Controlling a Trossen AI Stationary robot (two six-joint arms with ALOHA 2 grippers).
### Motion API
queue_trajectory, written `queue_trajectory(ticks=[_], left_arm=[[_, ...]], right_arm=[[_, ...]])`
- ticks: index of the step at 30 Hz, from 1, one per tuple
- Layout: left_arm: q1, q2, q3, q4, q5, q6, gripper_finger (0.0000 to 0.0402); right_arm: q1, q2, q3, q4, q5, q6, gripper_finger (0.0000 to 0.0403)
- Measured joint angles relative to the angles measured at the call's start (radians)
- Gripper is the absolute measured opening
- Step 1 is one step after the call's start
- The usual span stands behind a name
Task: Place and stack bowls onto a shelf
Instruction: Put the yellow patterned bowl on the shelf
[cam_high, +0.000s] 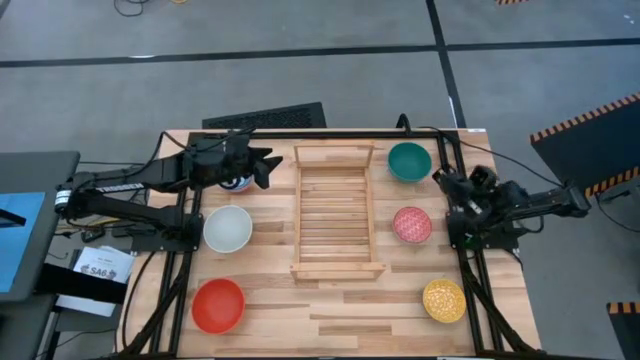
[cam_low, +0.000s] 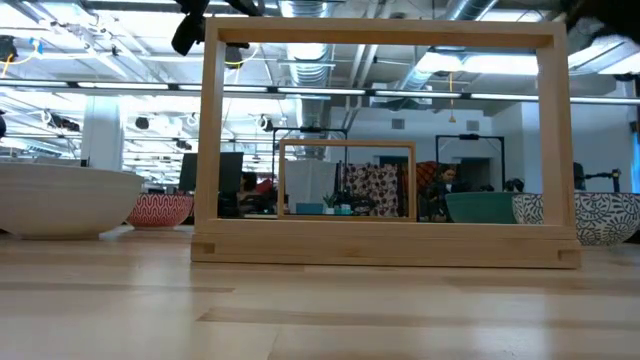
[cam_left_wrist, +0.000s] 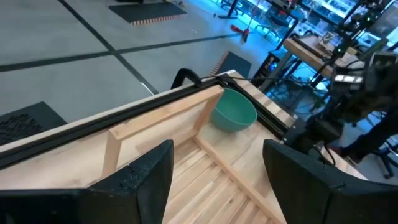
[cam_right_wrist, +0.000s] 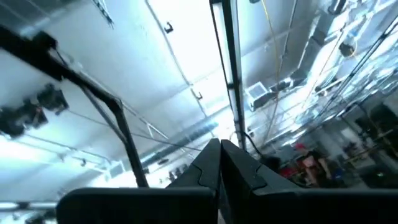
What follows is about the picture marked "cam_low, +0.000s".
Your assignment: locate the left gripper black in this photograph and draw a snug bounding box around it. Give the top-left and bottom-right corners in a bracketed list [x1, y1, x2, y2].
[171, 0, 265, 57]

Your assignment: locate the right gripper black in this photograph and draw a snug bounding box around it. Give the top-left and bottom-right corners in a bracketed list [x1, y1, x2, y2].
[560, 0, 640, 44]

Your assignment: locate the blue white patterned bowl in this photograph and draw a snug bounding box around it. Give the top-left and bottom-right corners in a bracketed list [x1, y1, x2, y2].
[512, 192, 640, 247]

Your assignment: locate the red white patterned bowl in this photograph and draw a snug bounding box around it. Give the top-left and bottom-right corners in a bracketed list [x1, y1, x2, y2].
[125, 193, 195, 230]

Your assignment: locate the teal bowl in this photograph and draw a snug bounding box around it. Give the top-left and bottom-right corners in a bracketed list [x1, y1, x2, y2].
[444, 191, 519, 225]

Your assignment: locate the plain white bowl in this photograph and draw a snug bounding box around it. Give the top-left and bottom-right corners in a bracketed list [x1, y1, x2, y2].
[0, 162, 145, 240]

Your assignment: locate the long wooden slatted shelf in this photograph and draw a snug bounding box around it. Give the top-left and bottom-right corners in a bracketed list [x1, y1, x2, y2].
[190, 17, 583, 270]

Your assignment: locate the black ceiling-hung device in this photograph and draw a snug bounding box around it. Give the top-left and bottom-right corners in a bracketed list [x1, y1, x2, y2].
[0, 34, 19, 64]
[223, 43, 250, 70]

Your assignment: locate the long ceiling light strip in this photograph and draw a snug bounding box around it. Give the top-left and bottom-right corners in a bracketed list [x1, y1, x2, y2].
[0, 78, 640, 106]

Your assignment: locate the black computer monitor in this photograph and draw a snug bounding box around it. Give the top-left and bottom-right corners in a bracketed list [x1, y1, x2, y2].
[178, 152, 245, 194]

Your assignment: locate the person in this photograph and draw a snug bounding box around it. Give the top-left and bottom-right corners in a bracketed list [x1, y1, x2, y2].
[432, 163, 464, 221]
[238, 172, 262, 216]

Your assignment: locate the small teal box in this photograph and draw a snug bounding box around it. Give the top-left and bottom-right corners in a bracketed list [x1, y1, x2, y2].
[294, 201, 325, 216]

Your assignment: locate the dotted patterned fabric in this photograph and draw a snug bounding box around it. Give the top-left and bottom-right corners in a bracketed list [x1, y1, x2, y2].
[343, 162, 400, 217]

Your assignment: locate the silver ventilation duct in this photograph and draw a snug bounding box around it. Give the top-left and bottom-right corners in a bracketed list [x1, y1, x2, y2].
[279, 0, 334, 161]

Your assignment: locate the black metal rig frame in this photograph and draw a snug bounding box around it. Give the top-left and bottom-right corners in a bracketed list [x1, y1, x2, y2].
[434, 133, 506, 192]
[271, 126, 350, 201]

